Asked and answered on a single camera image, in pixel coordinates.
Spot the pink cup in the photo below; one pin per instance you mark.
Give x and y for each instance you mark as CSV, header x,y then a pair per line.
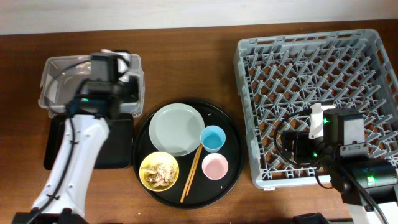
x,y
215,166

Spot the light blue cup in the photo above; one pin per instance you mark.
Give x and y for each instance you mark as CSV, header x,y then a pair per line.
x,y
213,138

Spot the round black tray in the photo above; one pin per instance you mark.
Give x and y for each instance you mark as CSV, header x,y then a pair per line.
x,y
203,190

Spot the black rectangular tray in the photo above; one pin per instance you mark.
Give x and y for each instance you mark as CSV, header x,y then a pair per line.
x,y
115,153

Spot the food scraps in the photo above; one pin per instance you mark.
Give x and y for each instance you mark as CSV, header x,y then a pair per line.
x,y
160,175

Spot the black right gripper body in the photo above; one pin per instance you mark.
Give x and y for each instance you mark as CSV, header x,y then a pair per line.
x,y
301,150

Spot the grey-green ceramic plate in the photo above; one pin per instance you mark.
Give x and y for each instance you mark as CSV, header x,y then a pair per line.
x,y
176,129

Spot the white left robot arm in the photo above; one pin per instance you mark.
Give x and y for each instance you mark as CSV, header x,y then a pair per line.
x,y
96,102

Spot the grey dishwasher rack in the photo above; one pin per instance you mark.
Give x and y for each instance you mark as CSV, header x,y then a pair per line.
x,y
281,75

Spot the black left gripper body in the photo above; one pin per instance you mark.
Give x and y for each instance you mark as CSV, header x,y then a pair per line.
x,y
131,92

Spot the wooden chopstick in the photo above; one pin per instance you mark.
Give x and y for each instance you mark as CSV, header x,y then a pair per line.
x,y
188,178
200,148

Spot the clear plastic bin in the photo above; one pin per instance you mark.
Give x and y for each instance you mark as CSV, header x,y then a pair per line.
x,y
62,75

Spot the yellow bowl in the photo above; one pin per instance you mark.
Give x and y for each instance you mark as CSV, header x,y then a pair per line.
x,y
154,158

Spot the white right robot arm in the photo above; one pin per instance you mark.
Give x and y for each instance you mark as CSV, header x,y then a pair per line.
x,y
336,143

